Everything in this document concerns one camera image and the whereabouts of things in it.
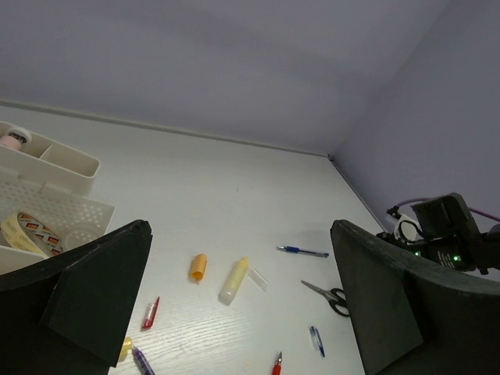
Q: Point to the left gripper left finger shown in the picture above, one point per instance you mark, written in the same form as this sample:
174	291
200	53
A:
69	314

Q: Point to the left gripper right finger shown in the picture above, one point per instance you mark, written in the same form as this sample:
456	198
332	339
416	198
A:
411	315

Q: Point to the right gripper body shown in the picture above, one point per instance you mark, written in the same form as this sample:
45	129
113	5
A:
448	232

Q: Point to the black handled scissors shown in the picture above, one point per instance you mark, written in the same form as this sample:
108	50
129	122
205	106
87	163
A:
335	297

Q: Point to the beige masking tape roll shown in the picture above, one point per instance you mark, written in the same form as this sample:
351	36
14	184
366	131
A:
24	232

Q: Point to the blue gel pen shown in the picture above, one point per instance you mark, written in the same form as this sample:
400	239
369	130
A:
295	250

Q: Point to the pink white stapler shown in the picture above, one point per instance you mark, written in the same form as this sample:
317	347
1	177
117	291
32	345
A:
17	138

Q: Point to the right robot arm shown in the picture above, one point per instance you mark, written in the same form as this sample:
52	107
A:
488	253

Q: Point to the yellow eraser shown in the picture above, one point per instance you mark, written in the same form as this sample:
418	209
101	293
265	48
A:
126	348

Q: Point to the purple gel pen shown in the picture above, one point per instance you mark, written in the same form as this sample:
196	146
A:
142	362

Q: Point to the white perforated storage basket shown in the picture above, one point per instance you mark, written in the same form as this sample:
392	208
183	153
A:
76	220

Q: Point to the blue pen cap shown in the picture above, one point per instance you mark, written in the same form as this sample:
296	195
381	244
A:
317	341

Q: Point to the red gel pen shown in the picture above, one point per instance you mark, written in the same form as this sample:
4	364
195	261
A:
277	365

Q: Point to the orange marker cap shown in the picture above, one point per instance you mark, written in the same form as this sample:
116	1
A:
198	267

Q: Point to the clear highlighter cap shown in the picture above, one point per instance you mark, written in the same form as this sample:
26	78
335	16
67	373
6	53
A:
258	279

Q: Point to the cream divided pen holder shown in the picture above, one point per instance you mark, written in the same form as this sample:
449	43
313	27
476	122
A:
48	162

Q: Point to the yellow highlighter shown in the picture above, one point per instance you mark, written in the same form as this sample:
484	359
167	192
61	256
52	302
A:
233	281

